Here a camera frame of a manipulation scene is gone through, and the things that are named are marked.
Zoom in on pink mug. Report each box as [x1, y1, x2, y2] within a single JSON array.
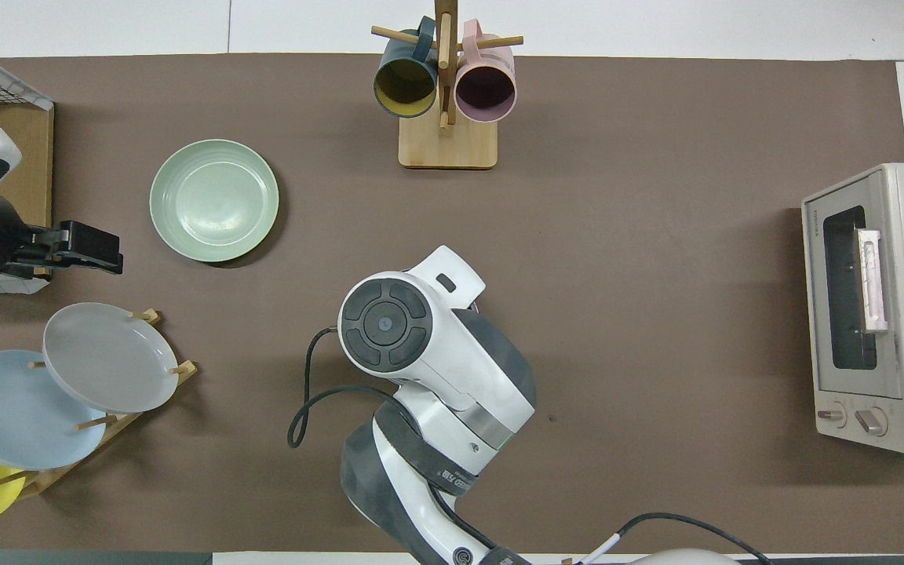
[[454, 19, 517, 124]]

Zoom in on wooden plate rack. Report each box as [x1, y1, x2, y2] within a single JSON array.
[[0, 308, 199, 499]]

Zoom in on light blue plate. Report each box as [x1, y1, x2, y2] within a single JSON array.
[[0, 349, 108, 472]]

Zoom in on teal mug with yellow inside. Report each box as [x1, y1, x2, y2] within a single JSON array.
[[374, 16, 439, 119]]

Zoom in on grey plate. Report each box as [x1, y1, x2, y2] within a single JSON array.
[[42, 302, 180, 414]]

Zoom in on wooden mug tree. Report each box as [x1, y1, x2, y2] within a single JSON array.
[[371, 0, 524, 170]]

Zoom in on brown table mat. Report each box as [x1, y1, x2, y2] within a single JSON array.
[[0, 53, 904, 554]]

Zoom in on light green plate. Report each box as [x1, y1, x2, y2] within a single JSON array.
[[149, 139, 280, 264]]

